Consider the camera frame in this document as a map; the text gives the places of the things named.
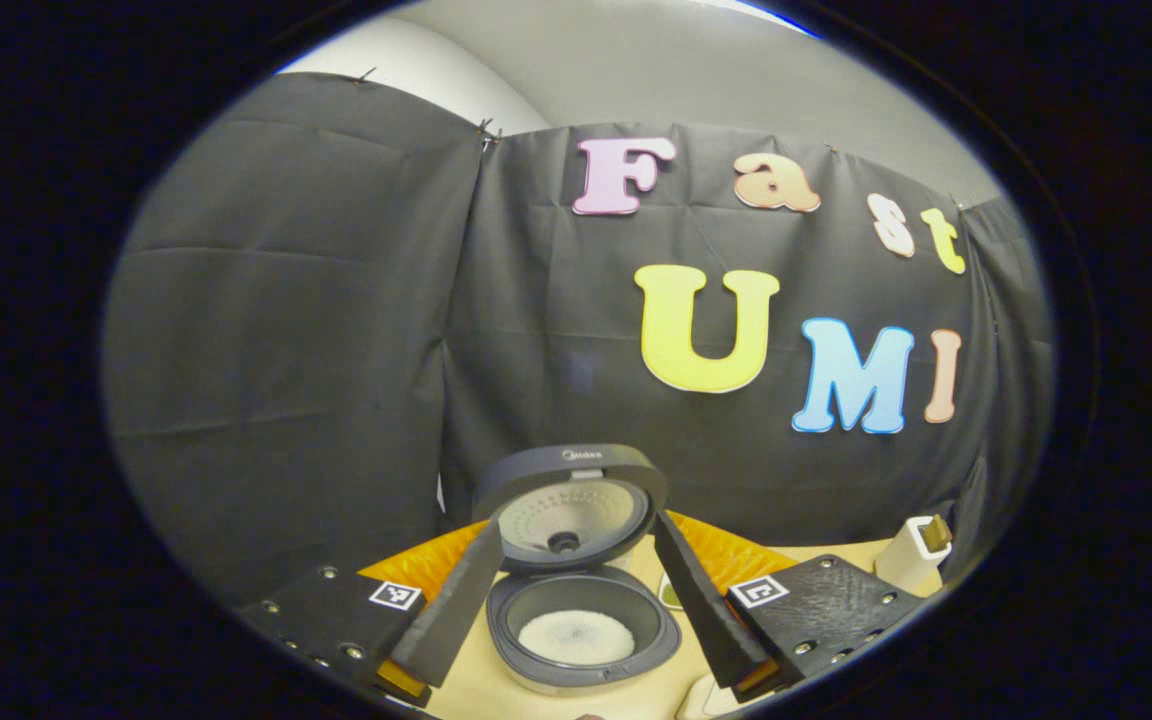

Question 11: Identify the dark grey rice cooker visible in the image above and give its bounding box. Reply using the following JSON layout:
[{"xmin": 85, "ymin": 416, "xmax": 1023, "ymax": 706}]
[{"xmin": 472, "ymin": 444, "xmax": 682, "ymax": 697}]

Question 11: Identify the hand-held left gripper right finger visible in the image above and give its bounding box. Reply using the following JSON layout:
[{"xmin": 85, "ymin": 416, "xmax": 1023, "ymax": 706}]
[{"xmin": 654, "ymin": 510, "xmax": 937, "ymax": 703}]

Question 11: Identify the white chopstick holder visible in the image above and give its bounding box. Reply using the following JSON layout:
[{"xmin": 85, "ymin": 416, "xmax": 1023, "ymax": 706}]
[{"xmin": 873, "ymin": 515, "xmax": 954, "ymax": 598}]

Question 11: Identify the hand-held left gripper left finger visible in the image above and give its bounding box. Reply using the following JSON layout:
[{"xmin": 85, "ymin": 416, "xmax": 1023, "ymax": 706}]
[{"xmin": 236, "ymin": 518, "xmax": 505, "ymax": 707}]

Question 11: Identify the white rice pile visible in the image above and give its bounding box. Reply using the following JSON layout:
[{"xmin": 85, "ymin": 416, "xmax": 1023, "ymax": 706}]
[{"xmin": 518, "ymin": 610, "xmax": 637, "ymax": 667}]

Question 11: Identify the black backdrop cloth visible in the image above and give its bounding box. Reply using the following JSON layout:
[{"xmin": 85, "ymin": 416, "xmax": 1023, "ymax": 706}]
[{"xmin": 101, "ymin": 72, "xmax": 1055, "ymax": 611}]

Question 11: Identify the cream tray of rice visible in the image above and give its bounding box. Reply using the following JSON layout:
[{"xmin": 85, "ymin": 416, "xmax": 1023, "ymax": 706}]
[{"xmin": 676, "ymin": 672, "xmax": 767, "ymax": 720}]

